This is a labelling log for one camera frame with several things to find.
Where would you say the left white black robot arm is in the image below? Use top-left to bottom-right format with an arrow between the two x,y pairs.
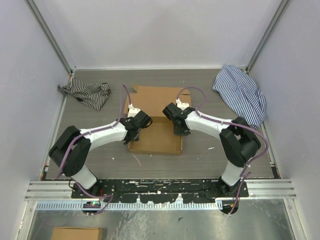
48,110 -> 153,199

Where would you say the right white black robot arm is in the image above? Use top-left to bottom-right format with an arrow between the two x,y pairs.
162,102 -> 261,198

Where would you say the aluminium frame post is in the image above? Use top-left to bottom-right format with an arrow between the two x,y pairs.
25,0 -> 75,75
245,0 -> 291,73

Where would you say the blue white striped cloth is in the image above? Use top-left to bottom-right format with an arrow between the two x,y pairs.
212,65 -> 267,129

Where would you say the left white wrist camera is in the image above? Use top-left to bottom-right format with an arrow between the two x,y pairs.
127,103 -> 141,118

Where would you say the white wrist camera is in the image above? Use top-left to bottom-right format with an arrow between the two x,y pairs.
127,103 -> 141,118
175,98 -> 190,110

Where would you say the black white striped cloth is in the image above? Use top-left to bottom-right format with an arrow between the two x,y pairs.
57,77 -> 111,111

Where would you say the brown cardboard box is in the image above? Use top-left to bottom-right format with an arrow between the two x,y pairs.
128,84 -> 192,155

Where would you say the left aluminium frame post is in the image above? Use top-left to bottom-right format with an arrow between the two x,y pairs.
25,0 -> 75,75

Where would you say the right aluminium frame post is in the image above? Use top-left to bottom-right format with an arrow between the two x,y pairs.
245,0 -> 291,73

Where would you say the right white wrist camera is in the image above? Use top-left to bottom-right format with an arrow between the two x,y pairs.
175,98 -> 190,110

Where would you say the small cardboard box foreground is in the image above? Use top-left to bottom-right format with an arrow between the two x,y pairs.
51,227 -> 103,240

